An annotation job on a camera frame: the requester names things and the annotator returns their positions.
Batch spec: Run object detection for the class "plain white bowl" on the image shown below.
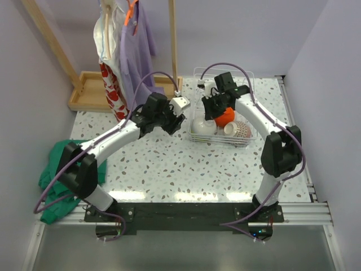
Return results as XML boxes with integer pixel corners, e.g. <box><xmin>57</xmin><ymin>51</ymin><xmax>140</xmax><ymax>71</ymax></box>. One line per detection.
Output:
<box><xmin>191</xmin><ymin>116</ymin><xmax>217</xmax><ymax>135</ymax></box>

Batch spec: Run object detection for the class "brown patterned ceramic bowl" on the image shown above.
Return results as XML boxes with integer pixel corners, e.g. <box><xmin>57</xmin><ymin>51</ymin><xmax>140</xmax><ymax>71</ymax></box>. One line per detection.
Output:
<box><xmin>235</xmin><ymin>121</ymin><xmax>252</xmax><ymax>138</ymax></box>

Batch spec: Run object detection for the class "pink white ceramic bowl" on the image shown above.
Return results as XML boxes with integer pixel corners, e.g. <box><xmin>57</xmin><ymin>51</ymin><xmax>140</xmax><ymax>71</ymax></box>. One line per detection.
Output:
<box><xmin>223</xmin><ymin>121</ymin><xmax>238</xmax><ymax>137</ymax></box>

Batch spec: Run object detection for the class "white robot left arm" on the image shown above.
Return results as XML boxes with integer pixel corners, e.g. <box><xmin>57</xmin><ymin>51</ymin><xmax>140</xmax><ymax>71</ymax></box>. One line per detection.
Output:
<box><xmin>55</xmin><ymin>93</ymin><xmax>190</xmax><ymax>221</ymax></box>

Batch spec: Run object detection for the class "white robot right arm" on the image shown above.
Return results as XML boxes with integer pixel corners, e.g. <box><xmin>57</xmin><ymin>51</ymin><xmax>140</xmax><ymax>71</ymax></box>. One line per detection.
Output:
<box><xmin>197</xmin><ymin>72</ymin><xmax>305</xmax><ymax>222</ymax></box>

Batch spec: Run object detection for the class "wooden clothes rack stand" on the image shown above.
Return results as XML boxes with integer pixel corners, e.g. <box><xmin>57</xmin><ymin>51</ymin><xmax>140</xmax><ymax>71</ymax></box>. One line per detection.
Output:
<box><xmin>22</xmin><ymin>1</ymin><xmax>183</xmax><ymax>113</ymax></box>

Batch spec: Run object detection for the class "lilac purple shirt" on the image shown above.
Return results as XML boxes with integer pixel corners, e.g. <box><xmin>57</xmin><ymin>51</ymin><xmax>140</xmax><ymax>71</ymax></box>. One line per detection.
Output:
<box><xmin>120</xmin><ymin>1</ymin><xmax>164</xmax><ymax>109</ymax></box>

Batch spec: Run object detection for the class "wooden clothes hanger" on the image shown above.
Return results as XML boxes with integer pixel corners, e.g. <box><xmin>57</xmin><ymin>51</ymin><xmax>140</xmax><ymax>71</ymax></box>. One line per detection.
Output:
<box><xmin>100</xmin><ymin>0</ymin><xmax>114</xmax><ymax>59</ymax></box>

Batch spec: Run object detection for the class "red floral white garment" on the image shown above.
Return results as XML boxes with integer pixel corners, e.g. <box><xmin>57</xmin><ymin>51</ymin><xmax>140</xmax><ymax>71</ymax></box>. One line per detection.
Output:
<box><xmin>93</xmin><ymin>1</ymin><xmax>129</xmax><ymax>122</ymax></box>

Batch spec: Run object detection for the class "orange clothes hanger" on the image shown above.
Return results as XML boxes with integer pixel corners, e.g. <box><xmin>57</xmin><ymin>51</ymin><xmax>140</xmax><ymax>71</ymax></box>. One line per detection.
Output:
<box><xmin>124</xmin><ymin>0</ymin><xmax>139</xmax><ymax>36</ymax></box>

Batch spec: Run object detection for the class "green sweatshirt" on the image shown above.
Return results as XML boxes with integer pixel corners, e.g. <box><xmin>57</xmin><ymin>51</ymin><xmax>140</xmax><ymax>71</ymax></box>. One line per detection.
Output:
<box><xmin>38</xmin><ymin>138</ymin><xmax>108</xmax><ymax>225</ymax></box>

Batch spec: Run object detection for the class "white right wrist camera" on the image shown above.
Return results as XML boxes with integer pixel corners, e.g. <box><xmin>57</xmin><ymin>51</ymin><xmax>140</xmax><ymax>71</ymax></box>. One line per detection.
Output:
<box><xmin>197</xmin><ymin>79</ymin><xmax>216</xmax><ymax>97</ymax></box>

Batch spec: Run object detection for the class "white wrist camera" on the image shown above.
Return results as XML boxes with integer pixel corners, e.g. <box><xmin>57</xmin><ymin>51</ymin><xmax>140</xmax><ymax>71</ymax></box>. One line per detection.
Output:
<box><xmin>170</xmin><ymin>97</ymin><xmax>191</xmax><ymax>115</ymax></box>
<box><xmin>197</xmin><ymin>79</ymin><xmax>216</xmax><ymax>97</ymax></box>

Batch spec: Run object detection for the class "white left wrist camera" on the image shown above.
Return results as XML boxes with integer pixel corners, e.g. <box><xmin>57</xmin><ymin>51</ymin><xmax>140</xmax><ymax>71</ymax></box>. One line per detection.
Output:
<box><xmin>170</xmin><ymin>97</ymin><xmax>191</xmax><ymax>115</ymax></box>

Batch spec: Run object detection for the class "white wire dish rack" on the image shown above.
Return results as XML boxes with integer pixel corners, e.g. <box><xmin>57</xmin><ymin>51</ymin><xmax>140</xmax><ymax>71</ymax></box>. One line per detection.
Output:
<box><xmin>188</xmin><ymin>68</ymin><xmax>258</xmax><ymax>147</ymax></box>

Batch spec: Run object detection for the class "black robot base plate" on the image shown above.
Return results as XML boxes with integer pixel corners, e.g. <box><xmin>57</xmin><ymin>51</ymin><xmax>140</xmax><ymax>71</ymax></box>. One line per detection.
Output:
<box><xmin>84</xmin><ymin>203</ymin><xmax>284</xmax><ymax>237</ymax></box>

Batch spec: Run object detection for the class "aluminium rail frame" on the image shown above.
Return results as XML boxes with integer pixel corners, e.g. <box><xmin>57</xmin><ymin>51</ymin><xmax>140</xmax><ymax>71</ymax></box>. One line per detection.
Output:
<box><xmin>36</xmin><ymin>73</ymin><xmax>345</xmax><ymax>270</ymax></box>

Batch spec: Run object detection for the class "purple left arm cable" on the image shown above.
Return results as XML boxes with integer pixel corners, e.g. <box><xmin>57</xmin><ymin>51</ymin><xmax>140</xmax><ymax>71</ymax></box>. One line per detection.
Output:
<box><xmin>33</xmin><ymin>71</ymin><xmax>181</xmax><ymax>241</ymax></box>

